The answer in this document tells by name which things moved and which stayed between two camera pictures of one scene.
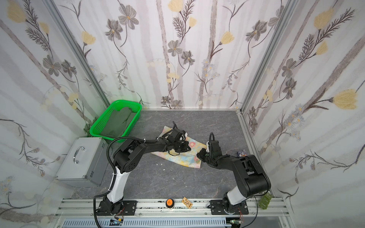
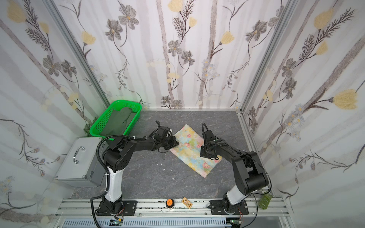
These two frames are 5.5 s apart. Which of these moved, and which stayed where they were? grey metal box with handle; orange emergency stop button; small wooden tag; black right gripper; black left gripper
Moved: black left gripper; black right gripper
Stayed: small wooden tag; orange emergency stop button; grey metal box with handle
